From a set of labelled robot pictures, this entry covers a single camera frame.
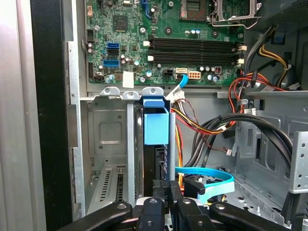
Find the grey power supply unit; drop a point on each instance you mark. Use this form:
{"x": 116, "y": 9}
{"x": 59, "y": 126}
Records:
{"x": 288, "y": 9}

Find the blue header connector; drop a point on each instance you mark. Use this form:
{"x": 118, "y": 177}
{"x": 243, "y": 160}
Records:
{"x": 111, "y": 64}

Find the beige power connector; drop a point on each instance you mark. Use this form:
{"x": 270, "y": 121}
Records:
{"x": 195, "y": 75}

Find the white paper sticker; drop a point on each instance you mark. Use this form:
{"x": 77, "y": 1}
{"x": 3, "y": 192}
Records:
{"x": 128, "y": 79}

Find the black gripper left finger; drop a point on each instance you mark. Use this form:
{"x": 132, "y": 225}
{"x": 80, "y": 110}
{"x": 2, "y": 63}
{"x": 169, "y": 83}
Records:
{"x": 150, "y": 216}

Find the blue data port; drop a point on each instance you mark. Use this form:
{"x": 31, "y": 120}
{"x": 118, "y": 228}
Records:
{"x": 113, "y": 45}

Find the black square chipset chip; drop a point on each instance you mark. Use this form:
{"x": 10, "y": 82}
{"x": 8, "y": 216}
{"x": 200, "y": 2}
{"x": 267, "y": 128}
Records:
{"x": 120, "y": 23}

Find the green motherboard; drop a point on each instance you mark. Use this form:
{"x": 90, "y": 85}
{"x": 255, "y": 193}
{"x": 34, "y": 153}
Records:
{"x": 137, "y": 14}

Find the black power socket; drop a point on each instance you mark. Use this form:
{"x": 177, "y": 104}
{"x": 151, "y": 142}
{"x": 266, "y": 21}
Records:
{"x": 168, "y": 73}

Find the grey metal drive cage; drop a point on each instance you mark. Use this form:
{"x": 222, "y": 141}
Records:
{"x": 299, "y": 163}

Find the grey metal disk bay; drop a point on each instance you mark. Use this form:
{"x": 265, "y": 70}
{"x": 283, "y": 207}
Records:
{"x": 109, "y": 125}

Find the black open PC case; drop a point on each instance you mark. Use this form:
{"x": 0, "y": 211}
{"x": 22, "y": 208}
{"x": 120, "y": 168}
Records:
{"x": 50, "y": 96}

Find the black RAM slot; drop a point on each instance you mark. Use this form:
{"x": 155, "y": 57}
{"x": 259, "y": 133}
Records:
{"x": 192, "y": 60}
{"x": 192, "y": 39}
{"x": 192, "y": 54}
{"x": 192, "y": 46}

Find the black data port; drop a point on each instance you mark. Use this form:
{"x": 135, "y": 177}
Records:
{"x": 113, "y": 51}

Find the white data port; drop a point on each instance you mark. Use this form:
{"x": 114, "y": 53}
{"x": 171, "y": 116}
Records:
{"x": 181, "y": 70}

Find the blue expansion slot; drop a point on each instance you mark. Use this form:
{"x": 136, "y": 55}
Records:
{"x": 146, "y": 8}

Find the hard disk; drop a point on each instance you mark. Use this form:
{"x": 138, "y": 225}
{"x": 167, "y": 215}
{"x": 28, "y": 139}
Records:
{"x": 155, "y": 125}

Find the CPU socket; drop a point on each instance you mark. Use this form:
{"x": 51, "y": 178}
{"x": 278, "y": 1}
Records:
{"x": 192, "y": 9}

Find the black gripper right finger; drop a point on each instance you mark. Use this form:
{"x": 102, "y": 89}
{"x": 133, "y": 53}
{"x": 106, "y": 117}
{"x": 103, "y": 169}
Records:
{"x": 192, "y": 216}

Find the metal socket cover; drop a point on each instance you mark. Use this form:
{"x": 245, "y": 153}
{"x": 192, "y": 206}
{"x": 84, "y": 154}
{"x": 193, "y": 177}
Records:
{"x": 235, "y": 20}

